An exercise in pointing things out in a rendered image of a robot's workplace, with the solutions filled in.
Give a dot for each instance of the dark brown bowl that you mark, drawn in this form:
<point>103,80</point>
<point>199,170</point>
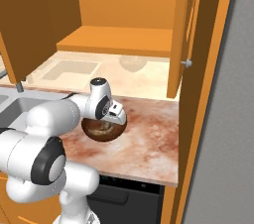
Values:
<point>104,134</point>

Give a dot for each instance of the steel sink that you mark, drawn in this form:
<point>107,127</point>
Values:
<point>16,107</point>

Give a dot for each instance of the black dishwasher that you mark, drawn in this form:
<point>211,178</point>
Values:
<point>132,201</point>

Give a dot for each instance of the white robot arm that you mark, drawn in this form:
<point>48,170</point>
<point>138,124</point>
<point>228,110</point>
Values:
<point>46,119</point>

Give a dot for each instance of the orange wall cabinet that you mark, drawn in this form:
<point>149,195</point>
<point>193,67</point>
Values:
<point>122,36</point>

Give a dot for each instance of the orange tall cabinet panel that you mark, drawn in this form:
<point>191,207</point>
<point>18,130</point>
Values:
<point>201,86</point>

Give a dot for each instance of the grey door knob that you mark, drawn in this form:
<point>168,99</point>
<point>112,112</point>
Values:
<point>188,63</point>
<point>20,86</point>

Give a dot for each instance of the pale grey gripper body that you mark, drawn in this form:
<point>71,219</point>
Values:
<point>117,119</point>

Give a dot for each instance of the orange cabinet door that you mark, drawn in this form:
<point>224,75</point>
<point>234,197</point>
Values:
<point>25,20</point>
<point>180,29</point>

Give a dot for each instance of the orange base cabinet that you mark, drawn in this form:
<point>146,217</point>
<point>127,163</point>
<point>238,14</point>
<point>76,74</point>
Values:
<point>23,209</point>

